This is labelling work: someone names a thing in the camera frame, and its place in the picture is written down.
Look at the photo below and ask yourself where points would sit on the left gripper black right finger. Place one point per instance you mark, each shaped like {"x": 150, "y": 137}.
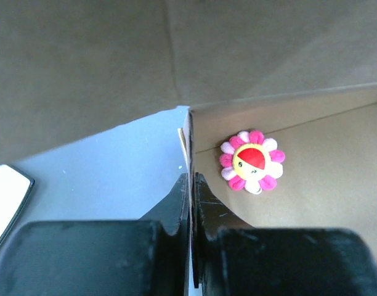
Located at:
{"x": 230, "y": 257}

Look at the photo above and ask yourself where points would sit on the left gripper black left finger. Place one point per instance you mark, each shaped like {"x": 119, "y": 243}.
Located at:
{"x": 148, "y": 256}

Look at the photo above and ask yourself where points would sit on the pink plush flower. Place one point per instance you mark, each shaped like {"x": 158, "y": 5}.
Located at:
{"x": 251, "y": 162}

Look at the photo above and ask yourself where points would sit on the brown cardboard box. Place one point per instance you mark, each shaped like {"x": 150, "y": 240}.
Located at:
{"x": 71, "y": 69}

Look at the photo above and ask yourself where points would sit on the white square board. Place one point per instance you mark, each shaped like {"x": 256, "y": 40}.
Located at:
{"x": 15, "y": 189}

